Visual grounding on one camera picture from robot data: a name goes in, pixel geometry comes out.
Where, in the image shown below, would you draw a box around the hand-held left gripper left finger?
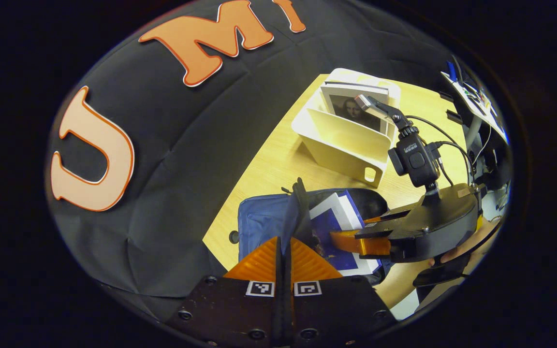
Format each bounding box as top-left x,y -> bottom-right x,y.
165,236 -> 284,348

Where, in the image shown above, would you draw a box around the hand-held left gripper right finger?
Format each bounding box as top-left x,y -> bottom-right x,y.
284,237 -> 397,348

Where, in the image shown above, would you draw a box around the dark blue cover book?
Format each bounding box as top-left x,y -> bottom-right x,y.
309,190 -> 383,277

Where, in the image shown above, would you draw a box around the white bookshelf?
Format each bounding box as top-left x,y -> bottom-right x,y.
291,68 -> 401,189

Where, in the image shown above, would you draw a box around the blue schoolbag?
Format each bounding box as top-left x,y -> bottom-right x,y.
237,178 -> 390,286

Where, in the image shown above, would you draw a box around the portrait cover book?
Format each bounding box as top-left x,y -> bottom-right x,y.
320,80 -> 390,133

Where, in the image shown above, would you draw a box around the black equipment stand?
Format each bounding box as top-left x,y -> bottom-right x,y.
453,109 -> 512,194

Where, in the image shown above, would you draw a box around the white board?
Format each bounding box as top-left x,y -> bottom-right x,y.
440,57 -> 509,145

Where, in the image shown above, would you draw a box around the black backdrop cloth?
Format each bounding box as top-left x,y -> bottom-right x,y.
46,0 -> 453,319

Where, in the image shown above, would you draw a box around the black camera cable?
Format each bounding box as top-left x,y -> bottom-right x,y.
407,115 -> 475,187

